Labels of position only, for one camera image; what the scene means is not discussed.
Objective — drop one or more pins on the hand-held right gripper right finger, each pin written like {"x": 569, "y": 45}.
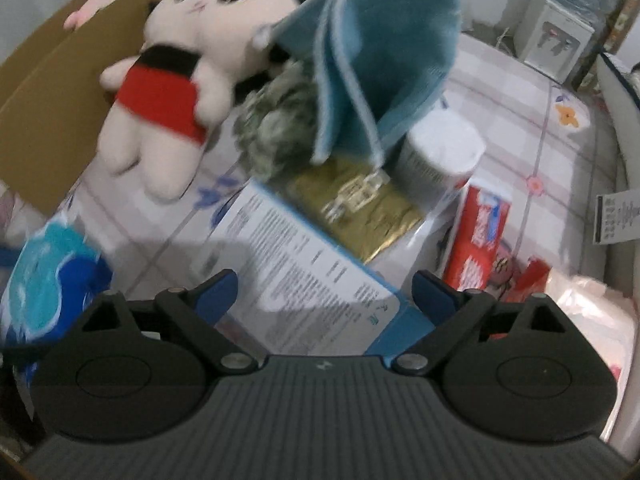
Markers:
{"x": 434, "y": 297}

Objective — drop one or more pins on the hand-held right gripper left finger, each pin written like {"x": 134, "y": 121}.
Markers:
{"x": 220, "y": 292}

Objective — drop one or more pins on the red and white toothpaste tube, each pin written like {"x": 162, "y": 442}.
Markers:
{"x": 480, "y": 235}

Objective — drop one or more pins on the white paper leaflet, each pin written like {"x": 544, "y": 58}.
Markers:
{"x": 300, "y": 260}

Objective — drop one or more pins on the gold tissue pack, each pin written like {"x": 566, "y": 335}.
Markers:
{"x": 365, "y": 210}

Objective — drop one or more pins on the white paper cup container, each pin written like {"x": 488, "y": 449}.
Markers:
{"x": 440, "y": 155}

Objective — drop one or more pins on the blue and white tissue pack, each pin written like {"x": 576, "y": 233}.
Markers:
{"x": 45, "y": 270}

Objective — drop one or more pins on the grey-green fluffy scarf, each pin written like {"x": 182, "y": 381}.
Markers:
{"x": 277, "y": 120}

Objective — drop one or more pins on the plush doll with red shirt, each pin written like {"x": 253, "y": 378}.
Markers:
{"x": 160, "y": 95}

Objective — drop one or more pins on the brown cardboard box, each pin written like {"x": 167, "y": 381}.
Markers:
{"x": 50, "y": 110}

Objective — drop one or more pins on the teal towel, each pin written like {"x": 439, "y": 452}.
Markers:
{"x": 390, "y": 45}

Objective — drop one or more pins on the pink plush toy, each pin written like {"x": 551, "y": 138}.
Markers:
{"x": 90, "y": 7}

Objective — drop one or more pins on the checked floral bedsheet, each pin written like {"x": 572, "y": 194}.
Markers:
{"x": 510, "y": 110}

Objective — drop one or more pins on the rolled mattress with label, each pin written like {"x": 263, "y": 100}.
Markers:
{"x": 620, "y": 135}

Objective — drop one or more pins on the white water dispenser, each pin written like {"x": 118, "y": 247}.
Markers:
{"x": 550, "y": 35}

